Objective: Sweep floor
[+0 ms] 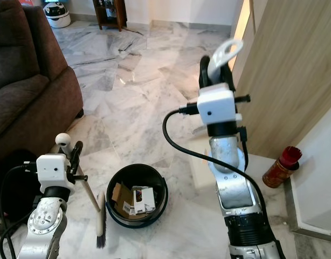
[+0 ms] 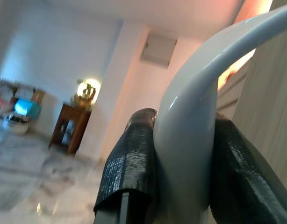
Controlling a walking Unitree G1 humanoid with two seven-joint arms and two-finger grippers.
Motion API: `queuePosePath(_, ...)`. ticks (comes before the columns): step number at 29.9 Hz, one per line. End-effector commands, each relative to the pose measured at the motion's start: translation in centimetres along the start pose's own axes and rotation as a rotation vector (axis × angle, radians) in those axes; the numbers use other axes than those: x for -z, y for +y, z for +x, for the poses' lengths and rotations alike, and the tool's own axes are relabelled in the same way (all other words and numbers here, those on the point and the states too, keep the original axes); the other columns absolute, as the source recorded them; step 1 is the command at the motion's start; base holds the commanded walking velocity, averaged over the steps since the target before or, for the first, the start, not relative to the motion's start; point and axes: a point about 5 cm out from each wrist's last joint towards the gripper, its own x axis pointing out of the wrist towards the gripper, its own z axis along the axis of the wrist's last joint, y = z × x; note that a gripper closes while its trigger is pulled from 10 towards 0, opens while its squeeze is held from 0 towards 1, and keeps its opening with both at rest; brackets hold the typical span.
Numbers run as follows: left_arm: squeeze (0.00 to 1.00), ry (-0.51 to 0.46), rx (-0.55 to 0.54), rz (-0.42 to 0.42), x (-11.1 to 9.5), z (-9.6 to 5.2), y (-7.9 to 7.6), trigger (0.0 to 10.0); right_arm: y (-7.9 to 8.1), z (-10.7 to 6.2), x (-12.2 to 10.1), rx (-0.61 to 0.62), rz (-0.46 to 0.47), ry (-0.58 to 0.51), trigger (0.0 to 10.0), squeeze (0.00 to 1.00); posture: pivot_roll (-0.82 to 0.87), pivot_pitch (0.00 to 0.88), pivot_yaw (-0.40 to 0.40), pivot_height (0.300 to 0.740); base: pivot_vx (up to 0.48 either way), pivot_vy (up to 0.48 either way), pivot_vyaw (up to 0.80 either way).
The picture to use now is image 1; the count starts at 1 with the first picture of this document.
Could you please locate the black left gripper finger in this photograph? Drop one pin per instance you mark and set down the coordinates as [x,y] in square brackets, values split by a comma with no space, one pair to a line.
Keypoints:
[77,154]

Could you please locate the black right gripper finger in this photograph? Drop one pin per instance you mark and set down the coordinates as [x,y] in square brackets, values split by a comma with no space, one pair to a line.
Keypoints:
[205,70]
[229,76]

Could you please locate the wooden broom with black bristles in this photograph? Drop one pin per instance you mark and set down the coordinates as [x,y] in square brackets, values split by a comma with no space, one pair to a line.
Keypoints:
[63,141]

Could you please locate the black round bin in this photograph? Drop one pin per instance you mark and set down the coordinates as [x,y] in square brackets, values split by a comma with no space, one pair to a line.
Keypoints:
[110,205]

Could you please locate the brown cardboard piece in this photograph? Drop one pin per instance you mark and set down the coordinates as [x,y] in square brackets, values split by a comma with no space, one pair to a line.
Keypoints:
[121,198]

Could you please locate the beige wooden panel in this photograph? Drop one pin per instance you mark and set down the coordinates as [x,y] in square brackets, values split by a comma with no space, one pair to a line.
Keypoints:
[295,70]

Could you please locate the black bag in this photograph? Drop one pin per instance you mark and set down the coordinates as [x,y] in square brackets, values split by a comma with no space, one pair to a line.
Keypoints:
[12,189]

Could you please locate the white printed carton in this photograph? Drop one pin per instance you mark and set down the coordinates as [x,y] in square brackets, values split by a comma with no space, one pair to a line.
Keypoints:
[144,199]

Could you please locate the brown fabric sofa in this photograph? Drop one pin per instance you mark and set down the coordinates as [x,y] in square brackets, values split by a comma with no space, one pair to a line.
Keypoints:
[25,81]

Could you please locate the dark wooden cabinet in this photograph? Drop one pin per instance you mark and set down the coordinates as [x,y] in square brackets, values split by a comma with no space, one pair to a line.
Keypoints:
[119,15]

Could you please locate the brown jar with red lid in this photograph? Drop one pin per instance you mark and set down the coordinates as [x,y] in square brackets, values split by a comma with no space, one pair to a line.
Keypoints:
[278,171]

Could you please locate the white cabinet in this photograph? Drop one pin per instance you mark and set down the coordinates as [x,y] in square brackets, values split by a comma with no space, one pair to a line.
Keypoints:
[316,183]

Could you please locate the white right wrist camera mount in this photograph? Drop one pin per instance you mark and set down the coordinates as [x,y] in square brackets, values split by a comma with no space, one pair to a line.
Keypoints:
[218,105]

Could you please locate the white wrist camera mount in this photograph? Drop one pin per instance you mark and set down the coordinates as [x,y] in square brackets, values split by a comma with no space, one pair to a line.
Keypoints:
[218,105]
[51,171]

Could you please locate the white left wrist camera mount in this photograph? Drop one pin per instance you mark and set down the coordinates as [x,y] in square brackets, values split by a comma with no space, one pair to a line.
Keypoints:
[51,171]

